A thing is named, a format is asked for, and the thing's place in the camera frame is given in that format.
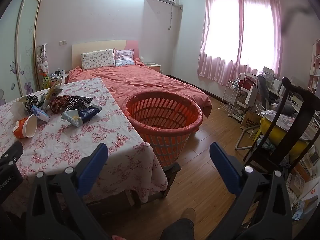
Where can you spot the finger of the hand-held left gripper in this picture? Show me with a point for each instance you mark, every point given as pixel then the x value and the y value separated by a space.
pixel 13 152

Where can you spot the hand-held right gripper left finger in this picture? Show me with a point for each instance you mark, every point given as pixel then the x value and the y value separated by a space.
pixel 95 162

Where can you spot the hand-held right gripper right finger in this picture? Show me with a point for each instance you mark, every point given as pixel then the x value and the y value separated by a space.
pixel 225 166

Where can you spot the orange plastic laundry basket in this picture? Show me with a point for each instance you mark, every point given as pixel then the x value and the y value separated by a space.
pixel 170 152

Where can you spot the reddish brown patterned cloth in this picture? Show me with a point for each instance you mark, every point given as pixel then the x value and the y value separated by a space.
pixel 58 105

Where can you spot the orange and white paper cup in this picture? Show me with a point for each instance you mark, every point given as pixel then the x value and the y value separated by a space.
pixel 25 128

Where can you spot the pink floral tablecloth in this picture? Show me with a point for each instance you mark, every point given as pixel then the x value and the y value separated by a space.
pixel 75 142

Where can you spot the cream white garment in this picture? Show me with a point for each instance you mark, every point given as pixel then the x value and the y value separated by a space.
pixel 21 108

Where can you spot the blue and white tissue packet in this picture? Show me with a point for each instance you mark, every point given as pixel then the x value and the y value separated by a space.
pixel 40 113

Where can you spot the light blue crumpled wrapper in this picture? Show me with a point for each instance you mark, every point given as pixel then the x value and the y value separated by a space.
pixel 71 118

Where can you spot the brown printed paper bag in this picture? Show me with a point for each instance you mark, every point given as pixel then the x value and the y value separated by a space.
pixel 250 122

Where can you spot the dark blue crumpled wrapper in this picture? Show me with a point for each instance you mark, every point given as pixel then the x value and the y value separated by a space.
pixel 91 111

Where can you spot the dark wooden stand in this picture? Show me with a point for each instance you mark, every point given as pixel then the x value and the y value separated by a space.
pixel 172 170

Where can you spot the black daisy print cloth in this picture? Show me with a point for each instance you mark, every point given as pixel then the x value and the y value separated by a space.
pixel 32 102

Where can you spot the brown shoe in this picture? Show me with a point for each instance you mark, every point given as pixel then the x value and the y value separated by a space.
pixel 188 213

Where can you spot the black and white checkered cloth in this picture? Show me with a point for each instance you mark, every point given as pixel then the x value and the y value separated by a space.
pixel 78 102

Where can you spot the yellow and white snack bag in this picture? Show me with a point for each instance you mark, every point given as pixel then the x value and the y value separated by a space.
pixel 53 90

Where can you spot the person's leg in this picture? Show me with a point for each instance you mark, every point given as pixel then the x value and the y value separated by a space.
pixel 178 230

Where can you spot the pink nightstand with mugs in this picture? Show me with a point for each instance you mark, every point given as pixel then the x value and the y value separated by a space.
pixel 61 76

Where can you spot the white box with orange dot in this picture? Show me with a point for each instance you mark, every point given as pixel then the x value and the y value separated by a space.
pixel 311 195

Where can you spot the clear tube of plush toys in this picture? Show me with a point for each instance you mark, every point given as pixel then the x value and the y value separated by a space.
pixel 43 65

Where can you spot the dark wooden chair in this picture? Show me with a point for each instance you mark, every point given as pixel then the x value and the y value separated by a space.
pixel 300 110

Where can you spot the cluttered desk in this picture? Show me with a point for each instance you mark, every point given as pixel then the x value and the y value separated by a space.
pixel 282 90

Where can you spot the coral duvet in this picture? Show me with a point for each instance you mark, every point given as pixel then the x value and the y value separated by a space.
pixel 150 82

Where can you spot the flower print sliding wardrobe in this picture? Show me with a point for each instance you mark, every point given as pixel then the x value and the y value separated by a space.
pixel 25 55

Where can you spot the white floral pillow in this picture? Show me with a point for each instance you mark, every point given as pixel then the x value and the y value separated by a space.
pixel 97 58

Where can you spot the pink striped pillow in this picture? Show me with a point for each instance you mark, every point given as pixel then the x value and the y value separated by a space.
pixel 124 57

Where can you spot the beige and pink headboard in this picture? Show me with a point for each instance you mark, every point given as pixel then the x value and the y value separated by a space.
pixel 100 45

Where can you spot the pink curtain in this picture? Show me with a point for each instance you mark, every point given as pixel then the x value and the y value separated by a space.
pixel 220 35
pixel 262 35

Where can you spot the white air conditioner pipe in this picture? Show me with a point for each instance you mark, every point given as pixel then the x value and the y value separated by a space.
pixel 171 17

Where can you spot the white metal tube frame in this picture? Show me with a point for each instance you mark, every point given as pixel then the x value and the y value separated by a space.
pixel 241 140

